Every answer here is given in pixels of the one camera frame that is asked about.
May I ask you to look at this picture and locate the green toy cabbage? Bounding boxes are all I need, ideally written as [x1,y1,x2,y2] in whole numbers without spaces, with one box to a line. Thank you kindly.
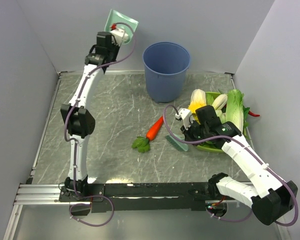
[225,89,250,132]

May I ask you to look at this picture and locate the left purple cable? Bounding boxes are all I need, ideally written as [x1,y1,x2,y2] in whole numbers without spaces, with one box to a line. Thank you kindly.
[64,21,136,228]

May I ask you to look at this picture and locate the teal hand brush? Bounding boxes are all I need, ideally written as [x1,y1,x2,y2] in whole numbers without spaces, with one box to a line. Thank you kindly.
[165,134,189,152]

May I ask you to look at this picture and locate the blue plastic bucket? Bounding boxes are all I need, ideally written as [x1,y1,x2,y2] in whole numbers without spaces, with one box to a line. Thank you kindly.
[142,41,191,103]

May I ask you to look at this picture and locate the yellow white toy corn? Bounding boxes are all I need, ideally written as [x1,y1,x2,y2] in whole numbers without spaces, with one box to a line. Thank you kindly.
[188,89,207,114]

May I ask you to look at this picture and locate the purple cable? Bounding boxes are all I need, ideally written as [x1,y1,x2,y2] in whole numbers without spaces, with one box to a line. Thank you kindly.
[64,21,136,228]
[162,104,299,227]

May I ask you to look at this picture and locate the orange toy carrot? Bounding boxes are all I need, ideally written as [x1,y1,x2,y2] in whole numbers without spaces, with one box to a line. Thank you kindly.
[131,116,164,153]

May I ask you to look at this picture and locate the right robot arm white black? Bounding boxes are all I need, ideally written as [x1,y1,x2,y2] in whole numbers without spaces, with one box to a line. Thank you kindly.
[175,105,298,226]

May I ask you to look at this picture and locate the green plastic tray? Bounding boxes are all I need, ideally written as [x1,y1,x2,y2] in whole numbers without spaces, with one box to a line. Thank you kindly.
[194,91,248,154]

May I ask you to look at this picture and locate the green leafy toy vegetables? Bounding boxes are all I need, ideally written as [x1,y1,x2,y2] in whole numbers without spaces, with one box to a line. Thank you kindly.
[205,93,215,106]

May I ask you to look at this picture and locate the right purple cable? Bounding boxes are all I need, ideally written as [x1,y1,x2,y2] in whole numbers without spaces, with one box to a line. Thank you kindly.
[162,104,299,227]

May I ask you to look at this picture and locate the aluminium frame rail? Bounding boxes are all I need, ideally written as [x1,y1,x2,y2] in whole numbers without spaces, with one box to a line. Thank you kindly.
[13,181,256,206]

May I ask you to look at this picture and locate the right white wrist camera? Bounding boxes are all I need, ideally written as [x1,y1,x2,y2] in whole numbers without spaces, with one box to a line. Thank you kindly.
[175,108,195,130]

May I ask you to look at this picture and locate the red toy chili pepper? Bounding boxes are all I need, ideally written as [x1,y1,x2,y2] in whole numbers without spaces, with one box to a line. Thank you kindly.
[248,111,260,117]

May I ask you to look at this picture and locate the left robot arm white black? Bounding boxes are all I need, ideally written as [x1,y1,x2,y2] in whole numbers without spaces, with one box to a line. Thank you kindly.
[60,30,130,201]

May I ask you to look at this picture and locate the teal dustpan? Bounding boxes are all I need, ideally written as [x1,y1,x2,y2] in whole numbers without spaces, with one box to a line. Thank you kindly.
[104,9,139,44]

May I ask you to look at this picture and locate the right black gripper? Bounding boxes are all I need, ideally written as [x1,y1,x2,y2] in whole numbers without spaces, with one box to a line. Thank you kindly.
[180,118,209,146]

